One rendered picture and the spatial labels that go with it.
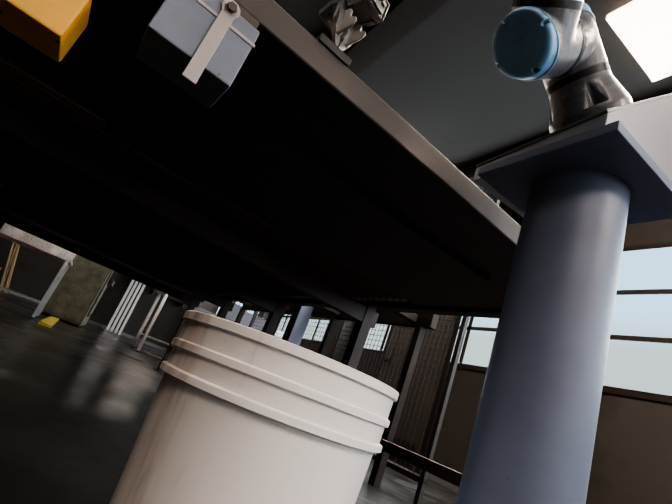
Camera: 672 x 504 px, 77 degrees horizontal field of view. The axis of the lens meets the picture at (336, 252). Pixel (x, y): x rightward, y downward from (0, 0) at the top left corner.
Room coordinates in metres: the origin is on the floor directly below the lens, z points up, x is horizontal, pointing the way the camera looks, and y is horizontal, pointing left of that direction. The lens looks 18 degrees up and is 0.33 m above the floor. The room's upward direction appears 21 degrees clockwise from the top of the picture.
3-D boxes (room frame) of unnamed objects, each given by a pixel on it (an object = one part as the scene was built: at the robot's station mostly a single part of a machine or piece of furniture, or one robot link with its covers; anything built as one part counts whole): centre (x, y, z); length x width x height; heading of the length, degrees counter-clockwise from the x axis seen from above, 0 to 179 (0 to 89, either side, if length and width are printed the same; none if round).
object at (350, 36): (0.72, 0.13, 1.03); 0.06 x 0.03 x 0.09; 47
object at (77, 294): (7.44, 3.85, 1.38); 1.45 x 1.24 x 2.76; 28
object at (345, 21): (0.69, 0.15, 1.03); 0.06 x 0.03 x 0.09; 47
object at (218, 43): (0.57, 0.33, 0.77); 0.14 x 0.11 x 0.18; 120
